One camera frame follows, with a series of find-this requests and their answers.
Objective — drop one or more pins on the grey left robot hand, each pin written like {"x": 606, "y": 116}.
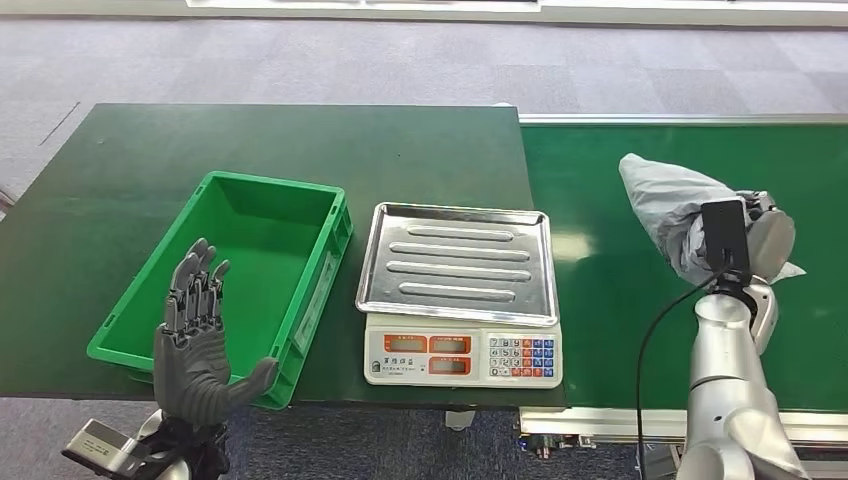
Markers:
{"x": 192, "y": 371}

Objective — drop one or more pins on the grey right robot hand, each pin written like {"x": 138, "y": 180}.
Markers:
{"x": 772, "y": 238}

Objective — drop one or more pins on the grey package with red print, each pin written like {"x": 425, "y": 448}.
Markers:
{"x": 662, "y": 199}

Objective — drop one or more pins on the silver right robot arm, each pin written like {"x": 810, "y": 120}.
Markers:
{"x": 725, "y": 384}

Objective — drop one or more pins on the green conveyor belt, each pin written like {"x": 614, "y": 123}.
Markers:
{"x": 596, "y": 199}

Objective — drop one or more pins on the green plastic crate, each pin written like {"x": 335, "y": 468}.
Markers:
{"x": 258, "y": 258}

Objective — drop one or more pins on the white floor ledge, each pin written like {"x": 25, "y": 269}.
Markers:
{"x": 662, "y": 12}

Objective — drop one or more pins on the dark green table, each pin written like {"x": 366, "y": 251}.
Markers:
{"x": 298, "y": 142}

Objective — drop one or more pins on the white electronic scale body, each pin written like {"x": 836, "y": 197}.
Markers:
{"x": 460, "y": 364}

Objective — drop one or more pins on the grey table leg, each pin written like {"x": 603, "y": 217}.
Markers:
{"x": 460, "y": 419}

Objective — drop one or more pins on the steel weighing pan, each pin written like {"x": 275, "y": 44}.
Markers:
{"x": 460, "y": 262}

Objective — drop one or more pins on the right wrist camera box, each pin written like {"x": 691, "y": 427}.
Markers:
{"x": 725, "y": 232}

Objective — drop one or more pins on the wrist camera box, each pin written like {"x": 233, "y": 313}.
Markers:
{"x": 725, "y": 232}
{"x": 99, "y": 447}

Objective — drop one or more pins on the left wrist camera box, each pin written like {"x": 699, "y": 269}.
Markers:
{"x": 99, "y": 447}

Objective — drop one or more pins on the metal conveyor bracket hardware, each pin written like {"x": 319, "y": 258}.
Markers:
{"x": 553, "y": 445}

